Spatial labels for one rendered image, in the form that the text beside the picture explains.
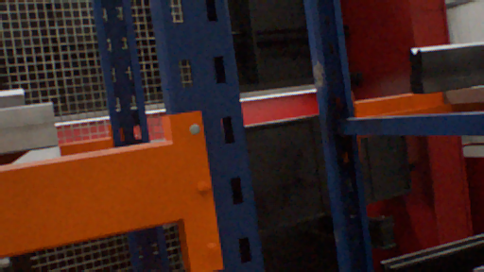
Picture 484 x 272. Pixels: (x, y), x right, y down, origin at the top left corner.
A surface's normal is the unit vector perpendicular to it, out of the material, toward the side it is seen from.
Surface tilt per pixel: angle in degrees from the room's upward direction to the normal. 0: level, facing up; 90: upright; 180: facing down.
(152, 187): 90
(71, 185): 90
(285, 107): 90
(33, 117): 90
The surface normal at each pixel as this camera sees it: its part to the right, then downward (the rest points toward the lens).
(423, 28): 0.48, -0.02
